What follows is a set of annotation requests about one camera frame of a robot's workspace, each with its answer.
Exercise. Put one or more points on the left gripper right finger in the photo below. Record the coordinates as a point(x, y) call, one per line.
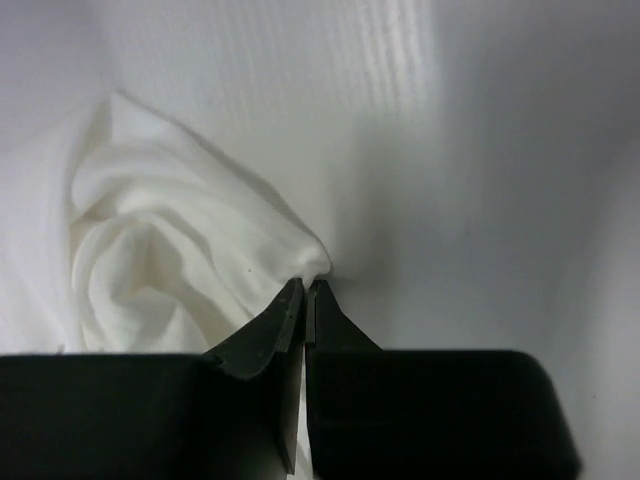
point(427, 414)

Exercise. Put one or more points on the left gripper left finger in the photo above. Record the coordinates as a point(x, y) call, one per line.
point(230, 410)

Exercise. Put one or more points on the white printed t shirt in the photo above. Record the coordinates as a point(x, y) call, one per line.
point(172, 251)

